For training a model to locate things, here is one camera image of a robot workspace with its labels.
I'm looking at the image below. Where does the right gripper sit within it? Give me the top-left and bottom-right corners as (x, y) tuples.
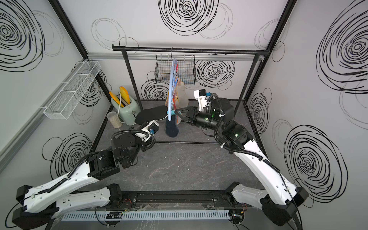
(176, 105), (224, 133)

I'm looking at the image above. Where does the dark grey felt insole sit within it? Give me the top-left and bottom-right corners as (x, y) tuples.
(165, 115), (179, 138)

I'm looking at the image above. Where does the black foam insole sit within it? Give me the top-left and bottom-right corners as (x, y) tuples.
(135, 105), (168, 125)

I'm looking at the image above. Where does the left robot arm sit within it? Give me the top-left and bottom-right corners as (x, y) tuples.
(6, 129), (156, 230)

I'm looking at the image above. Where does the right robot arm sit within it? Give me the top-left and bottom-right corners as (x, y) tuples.
(169, 93), (309, 230)

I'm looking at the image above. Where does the white orange-edged insole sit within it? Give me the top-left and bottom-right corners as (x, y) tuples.
(175, 81), (189, 108)

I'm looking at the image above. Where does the mint green toaster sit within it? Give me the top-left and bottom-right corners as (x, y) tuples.
(111, 98), (141, 126)

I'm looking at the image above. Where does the clear plastic cup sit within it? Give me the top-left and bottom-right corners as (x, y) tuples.
(106, 111), (122, 128)

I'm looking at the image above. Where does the orange-yellow insole in toaster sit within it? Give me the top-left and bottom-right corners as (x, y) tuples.
(109, 92), (125, 107)

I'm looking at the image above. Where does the yellow insole in toaster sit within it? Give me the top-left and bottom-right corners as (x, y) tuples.
(119, 86), (131, 105)

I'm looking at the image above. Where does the black garment rack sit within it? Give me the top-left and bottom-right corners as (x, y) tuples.
(112, 44), (270, 146)

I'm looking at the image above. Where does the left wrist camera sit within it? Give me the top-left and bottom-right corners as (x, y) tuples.
(142, 120), (159, 142)

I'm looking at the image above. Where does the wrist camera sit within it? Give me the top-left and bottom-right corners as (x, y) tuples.
(194, 89), (211, 112)
(142, 120), (159, 142)

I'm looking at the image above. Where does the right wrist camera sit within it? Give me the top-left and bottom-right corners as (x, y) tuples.
(194, 89), (211, 112)

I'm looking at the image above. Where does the black wire basket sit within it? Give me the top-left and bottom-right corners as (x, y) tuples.
(154, 54), (197, 85)

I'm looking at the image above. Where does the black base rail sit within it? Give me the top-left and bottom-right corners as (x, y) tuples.
(107, 189), (239, 209)

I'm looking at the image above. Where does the white mesh wall shelf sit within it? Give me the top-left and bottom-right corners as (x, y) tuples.
(43, 61), (102, 120)

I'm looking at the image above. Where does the white slotted cable duct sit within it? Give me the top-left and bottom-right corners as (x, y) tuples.
(61, 210), (231, 222)

